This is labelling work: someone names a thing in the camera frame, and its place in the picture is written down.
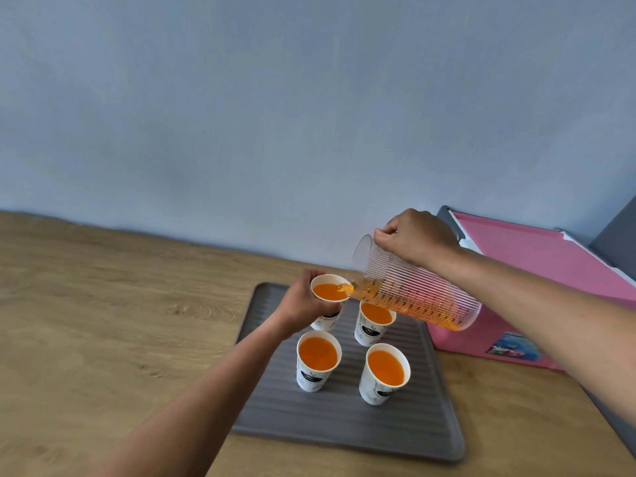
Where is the person's right forearm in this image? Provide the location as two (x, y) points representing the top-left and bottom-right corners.
(432, 245), (636, 428)

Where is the clear pitcher orange drink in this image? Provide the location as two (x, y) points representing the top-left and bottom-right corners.
(345, 234), (483, 333)

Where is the person's left forearm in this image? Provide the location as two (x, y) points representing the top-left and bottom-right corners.
(91, 317), (294, 477)

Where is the person's right hand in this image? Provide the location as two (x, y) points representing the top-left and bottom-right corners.
(372, 208), (466, 275)

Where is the person's left hand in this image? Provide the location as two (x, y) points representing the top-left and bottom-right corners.
(272, 268), (346, 342)

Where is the white paper cup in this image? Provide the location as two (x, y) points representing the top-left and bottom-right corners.
(295, 331), (343, 394)
(310, 274), (354, 333)
(353, 300), (398, 348)
(358, 343), (412, 407)

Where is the pink cooler box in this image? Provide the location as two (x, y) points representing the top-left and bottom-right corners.
(426, 205), (636, 372)

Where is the grey ribbed tray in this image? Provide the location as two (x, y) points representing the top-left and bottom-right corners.
(231, 282), (466, 462)

